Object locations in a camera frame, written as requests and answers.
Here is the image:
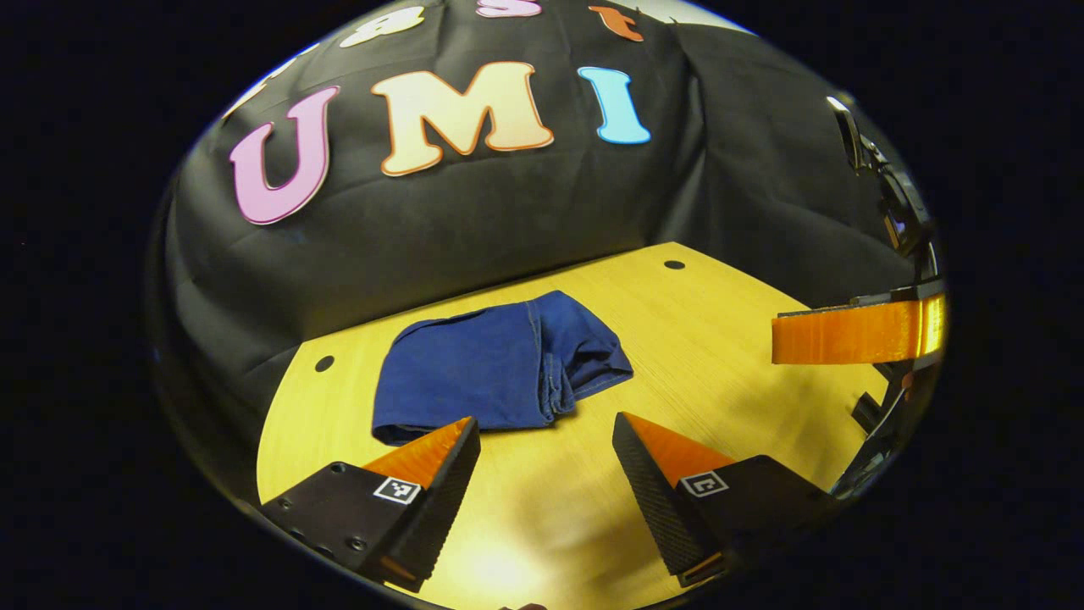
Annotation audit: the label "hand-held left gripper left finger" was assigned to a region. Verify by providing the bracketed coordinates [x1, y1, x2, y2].
[258, 415, 482, 594]

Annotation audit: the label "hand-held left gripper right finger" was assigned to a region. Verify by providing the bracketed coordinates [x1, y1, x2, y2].
[611, 411, 838, 588]

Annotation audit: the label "blue denim jeans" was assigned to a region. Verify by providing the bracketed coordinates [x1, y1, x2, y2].
[371, 290, 634, 447]

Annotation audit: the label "black backdrop cloth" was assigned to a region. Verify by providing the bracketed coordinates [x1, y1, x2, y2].
[148, 0, 932, 475]

